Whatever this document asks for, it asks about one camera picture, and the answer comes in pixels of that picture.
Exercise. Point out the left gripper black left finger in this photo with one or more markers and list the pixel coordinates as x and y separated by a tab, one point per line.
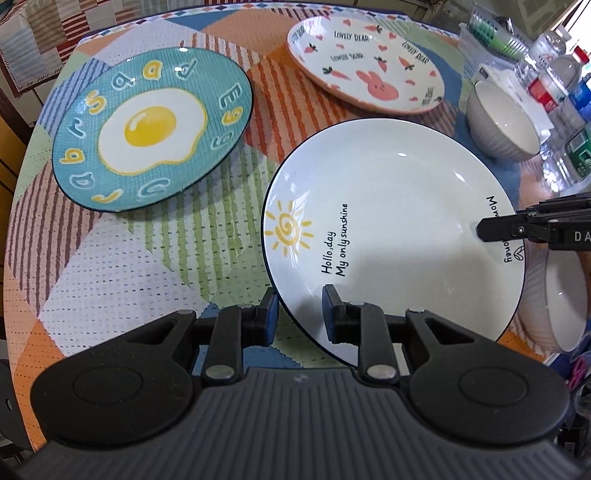
232	330

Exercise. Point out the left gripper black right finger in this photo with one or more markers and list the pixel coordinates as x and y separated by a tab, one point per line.
365	326

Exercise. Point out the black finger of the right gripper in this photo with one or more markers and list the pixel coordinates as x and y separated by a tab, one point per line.
524	225

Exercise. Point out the white ribbed bowl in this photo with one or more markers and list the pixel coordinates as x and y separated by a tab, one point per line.
554	304

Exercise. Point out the white black-rimmed bowl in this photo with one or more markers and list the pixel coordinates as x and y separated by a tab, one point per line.
499	126

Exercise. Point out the white sun plate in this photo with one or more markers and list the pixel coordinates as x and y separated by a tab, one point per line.
386	211

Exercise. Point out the teal fried egg plate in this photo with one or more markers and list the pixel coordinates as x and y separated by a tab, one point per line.
150	127

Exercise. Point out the white bunny carrot plate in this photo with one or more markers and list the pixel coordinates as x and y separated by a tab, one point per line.
367	65

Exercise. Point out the green-label water bottle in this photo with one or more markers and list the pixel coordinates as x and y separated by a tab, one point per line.
566	170

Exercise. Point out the blue-label water bottle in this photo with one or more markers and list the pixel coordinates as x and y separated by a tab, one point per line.
576	108

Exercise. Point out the red-cap water bottle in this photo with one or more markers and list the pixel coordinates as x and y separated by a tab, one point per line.
554	83

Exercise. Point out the colourful patchwork tablecloth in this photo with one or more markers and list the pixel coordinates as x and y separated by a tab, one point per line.
74	278

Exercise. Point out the clear basket green items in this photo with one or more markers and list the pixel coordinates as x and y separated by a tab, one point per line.
498	34

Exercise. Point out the patchwork covered counter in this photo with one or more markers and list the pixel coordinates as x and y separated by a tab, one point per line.
37	37

